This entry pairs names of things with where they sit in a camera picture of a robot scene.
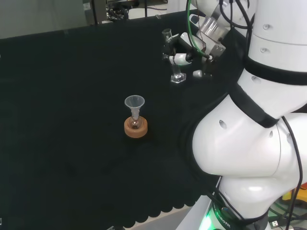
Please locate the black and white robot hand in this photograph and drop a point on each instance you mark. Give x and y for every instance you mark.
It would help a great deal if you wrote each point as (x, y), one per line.
(206, 69)

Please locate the clear glass graduated cylinder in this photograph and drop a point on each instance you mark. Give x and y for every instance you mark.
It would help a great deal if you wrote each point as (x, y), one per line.
(177, 76)

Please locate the small glass round-bottom flask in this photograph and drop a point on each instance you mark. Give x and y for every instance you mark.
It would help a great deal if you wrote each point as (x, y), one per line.
(134, 123)

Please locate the clear plastic funnel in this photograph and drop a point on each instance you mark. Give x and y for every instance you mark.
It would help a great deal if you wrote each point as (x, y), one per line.
(134, 101)

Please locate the black bench cloth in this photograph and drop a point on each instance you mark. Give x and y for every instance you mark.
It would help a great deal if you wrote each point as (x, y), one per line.
(72, 107)

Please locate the yellow stop button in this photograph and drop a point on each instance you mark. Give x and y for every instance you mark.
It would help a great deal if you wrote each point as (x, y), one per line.
(289, 195)

